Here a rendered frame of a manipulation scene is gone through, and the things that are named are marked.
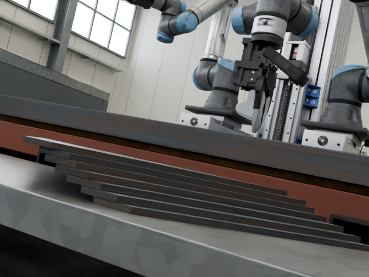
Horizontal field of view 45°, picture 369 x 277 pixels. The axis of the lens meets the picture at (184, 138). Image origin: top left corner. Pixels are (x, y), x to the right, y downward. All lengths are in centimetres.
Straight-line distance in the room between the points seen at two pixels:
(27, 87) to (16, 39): 1014
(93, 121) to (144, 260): 46
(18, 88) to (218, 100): 77
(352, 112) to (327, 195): 111
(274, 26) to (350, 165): 51
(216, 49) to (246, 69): 101
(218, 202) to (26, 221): 17
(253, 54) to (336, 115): 68
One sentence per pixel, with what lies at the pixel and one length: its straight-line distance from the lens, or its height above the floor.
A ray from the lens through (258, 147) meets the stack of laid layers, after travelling 60.
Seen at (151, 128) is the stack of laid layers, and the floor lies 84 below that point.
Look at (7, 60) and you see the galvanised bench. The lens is 170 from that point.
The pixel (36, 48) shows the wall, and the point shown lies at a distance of 1227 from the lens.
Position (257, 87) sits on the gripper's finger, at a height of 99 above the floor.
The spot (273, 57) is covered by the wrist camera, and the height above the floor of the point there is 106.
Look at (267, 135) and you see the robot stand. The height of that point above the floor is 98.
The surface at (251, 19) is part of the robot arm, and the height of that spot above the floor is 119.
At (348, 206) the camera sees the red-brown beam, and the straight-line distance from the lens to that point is 58.
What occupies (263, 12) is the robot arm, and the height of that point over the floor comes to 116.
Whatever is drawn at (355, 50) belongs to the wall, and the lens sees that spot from 1174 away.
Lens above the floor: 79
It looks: 3 degrees up
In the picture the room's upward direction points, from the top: 12 degrees clockwise
